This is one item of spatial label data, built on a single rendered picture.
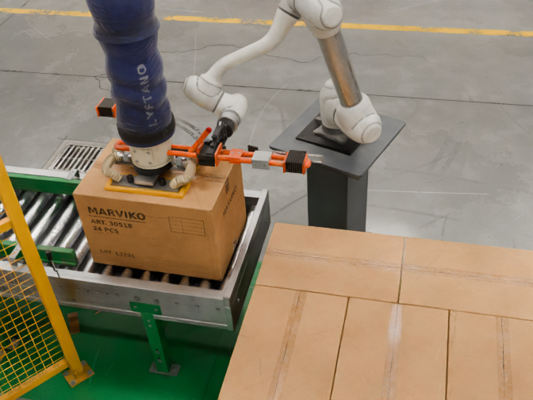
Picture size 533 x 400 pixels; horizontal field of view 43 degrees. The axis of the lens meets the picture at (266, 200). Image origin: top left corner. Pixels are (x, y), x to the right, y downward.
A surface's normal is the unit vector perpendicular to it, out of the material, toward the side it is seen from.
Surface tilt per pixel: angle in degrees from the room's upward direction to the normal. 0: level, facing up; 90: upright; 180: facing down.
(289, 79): 0
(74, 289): 90
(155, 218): 90
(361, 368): 0
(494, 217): 0
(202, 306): 90
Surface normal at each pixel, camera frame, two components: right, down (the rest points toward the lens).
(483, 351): -0.06, -0.77
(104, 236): -0.24, 0.63
